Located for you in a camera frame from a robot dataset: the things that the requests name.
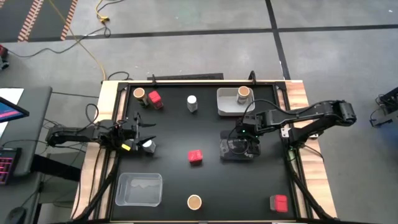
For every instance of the white paper sheet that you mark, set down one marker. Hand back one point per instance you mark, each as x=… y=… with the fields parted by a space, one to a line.
x=11 y=92

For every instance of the red wheeled cart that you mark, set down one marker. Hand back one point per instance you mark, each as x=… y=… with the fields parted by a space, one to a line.
x=3 y=51

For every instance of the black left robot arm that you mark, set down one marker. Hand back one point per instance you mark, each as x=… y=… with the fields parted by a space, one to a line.
x=74 y=134

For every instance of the black floor plate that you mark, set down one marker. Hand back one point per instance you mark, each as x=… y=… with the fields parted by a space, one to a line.
x=186 y=76

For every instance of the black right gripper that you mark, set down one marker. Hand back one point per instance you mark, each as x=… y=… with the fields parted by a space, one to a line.
x=248 y=132

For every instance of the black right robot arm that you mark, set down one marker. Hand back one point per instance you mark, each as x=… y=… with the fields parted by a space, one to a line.
x=311 y=112

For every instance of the grey translucent plastic bin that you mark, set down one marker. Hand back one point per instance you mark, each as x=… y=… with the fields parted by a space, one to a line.
x=224 y=154

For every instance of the gold-lid furikake seasoning jar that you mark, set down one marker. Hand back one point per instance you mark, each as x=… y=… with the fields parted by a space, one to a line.
x=139 y=93
x=243 y=92
x=194 y=202

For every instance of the backlit keyboard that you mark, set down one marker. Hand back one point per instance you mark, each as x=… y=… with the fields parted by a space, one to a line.
x=9 y=168

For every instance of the grey desk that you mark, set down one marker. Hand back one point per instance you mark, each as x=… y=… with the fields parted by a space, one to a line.
x=34 y=124

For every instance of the computer screen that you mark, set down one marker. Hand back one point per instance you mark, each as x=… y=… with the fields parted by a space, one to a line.
x=9 y=110

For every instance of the yellow tape tag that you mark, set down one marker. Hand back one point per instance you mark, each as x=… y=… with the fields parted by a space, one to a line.
x=126 y=147

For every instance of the clear plastic bin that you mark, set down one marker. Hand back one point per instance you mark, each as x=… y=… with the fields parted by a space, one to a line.
x=138 y=191

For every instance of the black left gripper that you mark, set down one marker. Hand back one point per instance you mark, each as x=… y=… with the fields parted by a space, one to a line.
x=126 y=133

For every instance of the black computer mouse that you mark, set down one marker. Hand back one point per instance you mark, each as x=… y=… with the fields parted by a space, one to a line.
x=15 y=216

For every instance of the white plastic bin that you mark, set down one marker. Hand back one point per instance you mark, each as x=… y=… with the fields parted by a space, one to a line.
x=227 y=105

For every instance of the silver metal bracket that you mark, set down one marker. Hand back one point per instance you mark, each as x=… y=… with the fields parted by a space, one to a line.
x=284 y=132

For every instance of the black floor equipment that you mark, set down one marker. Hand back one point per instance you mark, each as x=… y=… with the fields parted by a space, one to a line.
x=388 y=99

